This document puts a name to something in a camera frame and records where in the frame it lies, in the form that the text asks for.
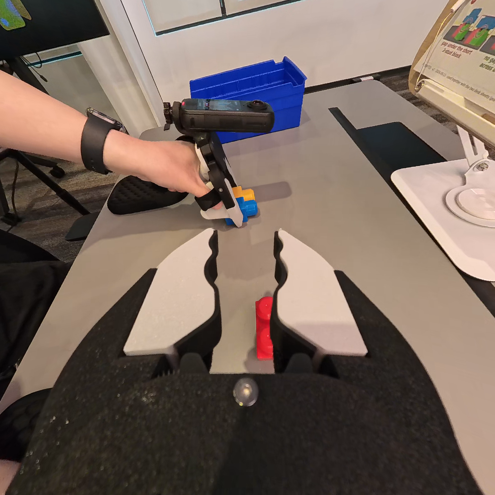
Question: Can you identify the blue one-stud block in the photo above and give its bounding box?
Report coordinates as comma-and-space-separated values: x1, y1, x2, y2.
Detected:
225, 196, 259, 227

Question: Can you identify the black wristwatch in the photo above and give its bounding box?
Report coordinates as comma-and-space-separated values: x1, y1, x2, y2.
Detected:
80, 108, 128, 175

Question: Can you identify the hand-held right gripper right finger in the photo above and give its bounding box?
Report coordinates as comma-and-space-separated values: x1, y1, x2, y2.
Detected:
269, 229, 369, 371

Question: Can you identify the printed instruction sheet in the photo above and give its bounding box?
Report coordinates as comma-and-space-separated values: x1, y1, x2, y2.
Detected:
414, 0, 495, 109

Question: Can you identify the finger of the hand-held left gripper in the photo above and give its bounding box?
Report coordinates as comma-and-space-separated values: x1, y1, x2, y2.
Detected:
227, 204, 249, 228

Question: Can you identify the person's left forearm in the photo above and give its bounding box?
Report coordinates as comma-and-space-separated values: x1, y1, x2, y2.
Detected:
0, 70, 93, 164

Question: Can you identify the black monitor screen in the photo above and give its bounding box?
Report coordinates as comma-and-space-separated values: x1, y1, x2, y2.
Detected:
0, 0, 111, 59

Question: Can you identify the black textured pad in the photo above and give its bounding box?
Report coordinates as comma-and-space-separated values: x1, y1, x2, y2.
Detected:
107, 175, 194, 216
0, 388, 53, 463

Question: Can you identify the person's black jacket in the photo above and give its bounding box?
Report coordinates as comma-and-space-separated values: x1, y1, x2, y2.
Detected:
0, 230, 72, 399

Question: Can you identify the person's right forearm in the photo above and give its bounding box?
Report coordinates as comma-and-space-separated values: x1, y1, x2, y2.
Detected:
0, 459, 22, 495

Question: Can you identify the grey desk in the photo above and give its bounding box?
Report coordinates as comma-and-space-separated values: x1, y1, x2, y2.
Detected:
0, 80, 495, 495

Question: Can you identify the white document stand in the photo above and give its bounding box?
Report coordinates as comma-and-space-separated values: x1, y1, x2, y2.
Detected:
391, 0, 495, 282

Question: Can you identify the person's left hand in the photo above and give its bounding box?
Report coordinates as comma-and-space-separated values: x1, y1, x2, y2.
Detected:
105, 135, 212, 199

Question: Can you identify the rounded wooden board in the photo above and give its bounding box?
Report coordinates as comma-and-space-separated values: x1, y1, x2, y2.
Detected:
409, 0, 465, 93

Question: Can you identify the blue plastic bin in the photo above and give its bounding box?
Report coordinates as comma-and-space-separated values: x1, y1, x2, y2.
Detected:
189, 56, 308, 144

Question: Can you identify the red block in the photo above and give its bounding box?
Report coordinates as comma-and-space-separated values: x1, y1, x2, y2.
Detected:
254, 296, 276, 360

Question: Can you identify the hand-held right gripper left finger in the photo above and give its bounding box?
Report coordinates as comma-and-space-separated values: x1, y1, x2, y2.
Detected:
123, 228, 222, 372

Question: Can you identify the large gridded window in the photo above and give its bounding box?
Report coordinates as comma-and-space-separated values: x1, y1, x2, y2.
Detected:
141, 0, 302, 36

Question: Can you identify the black desk inlay panel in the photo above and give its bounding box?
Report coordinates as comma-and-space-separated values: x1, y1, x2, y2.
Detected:
329, 107, 447, 182

